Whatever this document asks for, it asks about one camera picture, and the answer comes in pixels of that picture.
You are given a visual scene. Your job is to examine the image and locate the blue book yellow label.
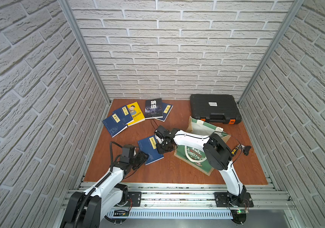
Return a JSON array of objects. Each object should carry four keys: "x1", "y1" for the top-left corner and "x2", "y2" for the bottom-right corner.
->
[
  {"x1": 138, "y1": 135, "x2": 164, "y2": 165},
  {"x1": 157, "y1": 103, "x2": 174, "y2": 122}
]

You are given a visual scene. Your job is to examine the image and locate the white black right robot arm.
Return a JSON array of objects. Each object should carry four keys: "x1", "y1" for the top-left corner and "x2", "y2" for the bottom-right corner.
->
[{"x1": 155, "y1": 126, "x2": 247, "y2": 207}]

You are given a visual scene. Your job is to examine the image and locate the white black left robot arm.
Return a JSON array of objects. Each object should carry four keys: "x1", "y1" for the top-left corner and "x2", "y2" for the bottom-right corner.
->
[{"x1": 60, "y1": 142, "x2": 149, "y2": 228}]

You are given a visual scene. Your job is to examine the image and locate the black cover book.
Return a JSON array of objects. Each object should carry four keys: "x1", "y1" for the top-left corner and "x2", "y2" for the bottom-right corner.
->
[{"x1": 144, "y1": 98, "x2": 163, "y2": 119}]

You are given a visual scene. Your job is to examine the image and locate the blue book far left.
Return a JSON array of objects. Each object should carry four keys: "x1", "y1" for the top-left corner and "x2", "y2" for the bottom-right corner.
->
[{"x1": 103, "y1": 114, "x2": 127, "y2": 138}]

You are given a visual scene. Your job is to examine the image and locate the yellow cartoon cover book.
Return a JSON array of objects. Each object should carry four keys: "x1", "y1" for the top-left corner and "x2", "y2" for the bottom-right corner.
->
[{"x1": 127, "y1": 102, "x2": 145, "y2": 127}]

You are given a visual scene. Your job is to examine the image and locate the blue book beside yellow book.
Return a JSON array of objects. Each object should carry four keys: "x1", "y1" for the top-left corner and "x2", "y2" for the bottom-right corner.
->
[{"x1": 113, "y1": 105, "x2": 134, "y2": 125}]

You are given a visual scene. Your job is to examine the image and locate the black plastic tool case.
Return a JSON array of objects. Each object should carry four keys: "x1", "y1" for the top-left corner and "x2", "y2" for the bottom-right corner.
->
[{"x1": 190, "y1": 94, "x2": 242, "y2": 124}]

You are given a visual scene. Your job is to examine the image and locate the small yellow black cylinder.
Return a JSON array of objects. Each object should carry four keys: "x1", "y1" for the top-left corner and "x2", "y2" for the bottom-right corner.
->
[{"x1": 231, "y1": 144, "x2": 241, "y2": 157}]

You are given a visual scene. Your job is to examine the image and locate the small black clip object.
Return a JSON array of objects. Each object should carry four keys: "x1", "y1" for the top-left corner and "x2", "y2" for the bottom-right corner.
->
[{"x1": 243, "y1": 145, "x2": 252, "y2": 156}]

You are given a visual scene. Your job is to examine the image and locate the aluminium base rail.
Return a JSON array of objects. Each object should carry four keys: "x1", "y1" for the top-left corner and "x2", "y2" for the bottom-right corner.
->
[{"x1": 101, "y1": 183, "x2": 296, "y2": 220}]

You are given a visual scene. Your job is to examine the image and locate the black corrugated cable conduit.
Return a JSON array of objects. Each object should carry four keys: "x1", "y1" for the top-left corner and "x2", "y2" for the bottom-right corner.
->
[{"x1": 72, "y1": 141, "x2": 123, "y2": 228}]

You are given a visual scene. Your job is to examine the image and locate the aluminium frame post left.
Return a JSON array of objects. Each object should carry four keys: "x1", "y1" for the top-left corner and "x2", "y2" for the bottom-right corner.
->
[{"x1": 59, "y1": 0, "x2": 112, "y2": 105}]

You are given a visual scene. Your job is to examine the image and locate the aluminium frame post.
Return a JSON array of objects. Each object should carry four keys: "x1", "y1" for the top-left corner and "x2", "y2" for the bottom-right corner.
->
[
  {"x1": 237, "y1": 0, "x2": 304, "y2": 105},
  {"x1": 59, "y1": 0, "x2": 112, "y2": 105}
]

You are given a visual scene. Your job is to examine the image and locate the aluminium frame post right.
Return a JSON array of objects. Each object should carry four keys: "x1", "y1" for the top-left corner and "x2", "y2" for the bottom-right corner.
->
[{"x1": 237, "y1": 0, "x2": 304, "y2": 105}]

